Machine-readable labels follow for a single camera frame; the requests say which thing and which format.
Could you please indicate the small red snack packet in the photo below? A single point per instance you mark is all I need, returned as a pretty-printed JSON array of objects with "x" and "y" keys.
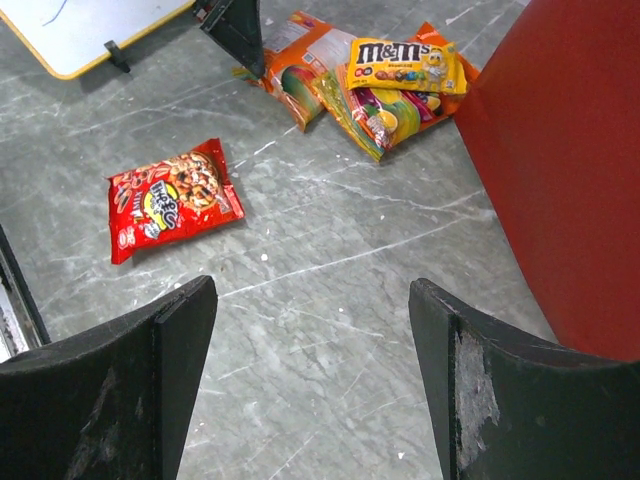
[{"x": 171, "y": 200}]

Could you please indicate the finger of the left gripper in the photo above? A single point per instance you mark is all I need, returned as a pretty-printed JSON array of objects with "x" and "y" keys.
[{"x": 235, "y": 26}]

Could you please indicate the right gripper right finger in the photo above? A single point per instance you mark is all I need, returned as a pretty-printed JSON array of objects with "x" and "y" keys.
[{"x": 505, "y": 404}]

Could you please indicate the red paper bag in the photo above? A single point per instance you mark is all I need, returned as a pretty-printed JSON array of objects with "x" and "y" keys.
[{"x": 552, "y": 127}]

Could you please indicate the orange snack packet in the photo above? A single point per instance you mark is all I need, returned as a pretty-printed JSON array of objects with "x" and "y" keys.
[{"x": 300, "y": 50}]

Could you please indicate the small whiteboard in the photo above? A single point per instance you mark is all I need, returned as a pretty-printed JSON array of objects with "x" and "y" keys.
[{"x": 69, "y": 37}]

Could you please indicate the aluminium rail frame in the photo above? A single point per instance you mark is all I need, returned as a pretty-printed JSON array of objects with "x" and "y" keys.
[{"x": 22, "y": 327}]

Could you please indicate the orange Fox's candy bag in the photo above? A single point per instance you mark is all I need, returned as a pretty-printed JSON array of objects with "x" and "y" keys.
[{"x": 379, "y": 119}]

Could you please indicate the yellow M&M's bag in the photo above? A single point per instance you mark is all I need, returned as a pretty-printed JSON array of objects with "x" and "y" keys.
[{"x": 410, "y": 66}]

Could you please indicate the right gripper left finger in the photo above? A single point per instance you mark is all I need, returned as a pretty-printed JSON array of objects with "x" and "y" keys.
[{"x": 113, "y": 402}]

